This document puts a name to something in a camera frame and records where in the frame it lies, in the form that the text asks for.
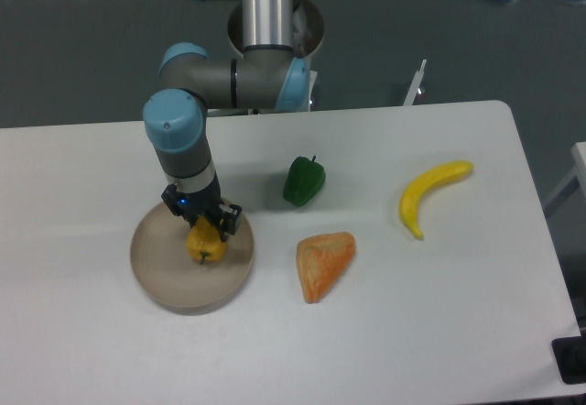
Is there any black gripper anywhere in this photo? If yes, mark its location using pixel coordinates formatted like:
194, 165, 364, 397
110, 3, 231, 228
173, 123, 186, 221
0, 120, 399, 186
161, 184, 242, 242

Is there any green toy bell pepper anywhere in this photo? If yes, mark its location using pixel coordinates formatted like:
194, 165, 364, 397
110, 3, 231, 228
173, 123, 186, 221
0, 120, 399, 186
282, 156, 326, 207

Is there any white furniture at right edge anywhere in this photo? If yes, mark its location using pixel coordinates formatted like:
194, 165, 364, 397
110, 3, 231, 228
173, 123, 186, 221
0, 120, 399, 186
542, 141, 585, 218

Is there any yellow toy bell pepper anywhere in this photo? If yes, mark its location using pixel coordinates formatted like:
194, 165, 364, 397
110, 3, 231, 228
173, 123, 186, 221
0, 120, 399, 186
186, 216, 226, 263

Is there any beige round plate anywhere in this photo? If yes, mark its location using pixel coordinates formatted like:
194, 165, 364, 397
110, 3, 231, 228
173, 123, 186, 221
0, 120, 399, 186
130, 203, 255, 314

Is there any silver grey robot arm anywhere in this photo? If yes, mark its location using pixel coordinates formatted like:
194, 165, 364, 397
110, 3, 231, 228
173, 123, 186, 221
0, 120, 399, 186
143, 0, 309, 241

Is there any orange triangular toy bread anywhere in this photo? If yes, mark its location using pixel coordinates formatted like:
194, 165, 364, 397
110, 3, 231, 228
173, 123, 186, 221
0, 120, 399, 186
296, 232, 356, 304

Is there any black device at table edge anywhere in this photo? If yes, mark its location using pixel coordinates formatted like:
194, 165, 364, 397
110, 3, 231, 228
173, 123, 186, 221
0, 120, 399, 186
551, 335, 586, 385

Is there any white metal frame leg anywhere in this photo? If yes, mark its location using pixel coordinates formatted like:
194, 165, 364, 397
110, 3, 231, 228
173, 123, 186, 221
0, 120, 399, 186
403, 59, 427, 106

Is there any yellow toy banana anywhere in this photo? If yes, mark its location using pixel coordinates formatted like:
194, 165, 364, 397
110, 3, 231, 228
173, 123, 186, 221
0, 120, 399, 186
397, 159, 474, 241

